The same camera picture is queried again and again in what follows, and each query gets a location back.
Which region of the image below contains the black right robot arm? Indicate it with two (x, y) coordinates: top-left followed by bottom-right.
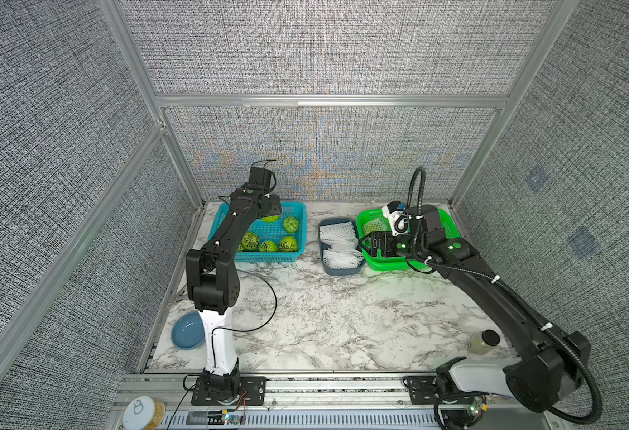
(359, 201), (603, 425)

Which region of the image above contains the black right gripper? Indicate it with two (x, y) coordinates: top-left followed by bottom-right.
(358, 231), (429, 264)

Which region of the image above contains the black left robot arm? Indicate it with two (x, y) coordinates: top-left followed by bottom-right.
(186, 165), (282, 402)

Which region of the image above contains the bright green plastic basket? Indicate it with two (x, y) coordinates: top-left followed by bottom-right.
(356, 208), (461, 272)

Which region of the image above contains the black corrugated cable conduit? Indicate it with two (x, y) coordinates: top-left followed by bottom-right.
(405, 166), (604, 426)

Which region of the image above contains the white foam net pile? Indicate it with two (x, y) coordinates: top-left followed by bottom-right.
(318, 222), (365, 271)

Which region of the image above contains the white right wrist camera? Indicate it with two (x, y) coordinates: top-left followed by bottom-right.
(382, 201), (409, 237)

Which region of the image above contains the blue bowl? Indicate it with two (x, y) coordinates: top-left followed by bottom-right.
(171, 311), (205, 350)

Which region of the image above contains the white foam net sleeve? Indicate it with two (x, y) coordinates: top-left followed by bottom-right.
(361, 217), (392, 238)

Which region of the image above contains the teal plastic basket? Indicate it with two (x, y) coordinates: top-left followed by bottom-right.
(235, 202), (307, 263)

